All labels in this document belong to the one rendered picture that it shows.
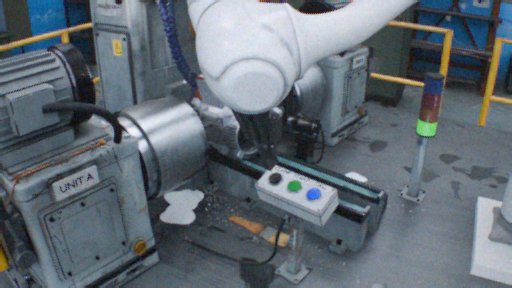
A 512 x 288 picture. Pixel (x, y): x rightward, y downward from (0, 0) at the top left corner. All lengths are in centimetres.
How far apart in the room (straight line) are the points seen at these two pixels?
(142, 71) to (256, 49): 90
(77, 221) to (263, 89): 55
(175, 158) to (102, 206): 23
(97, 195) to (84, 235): 9
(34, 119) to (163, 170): 35
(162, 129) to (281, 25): 58
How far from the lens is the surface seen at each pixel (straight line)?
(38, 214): 84
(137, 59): 129
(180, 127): 102
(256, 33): 45
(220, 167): 130
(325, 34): 51
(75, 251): 90
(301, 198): 84
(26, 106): 78
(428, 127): 126
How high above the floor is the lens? 153
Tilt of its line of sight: 26 degrees down
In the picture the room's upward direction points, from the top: straight up
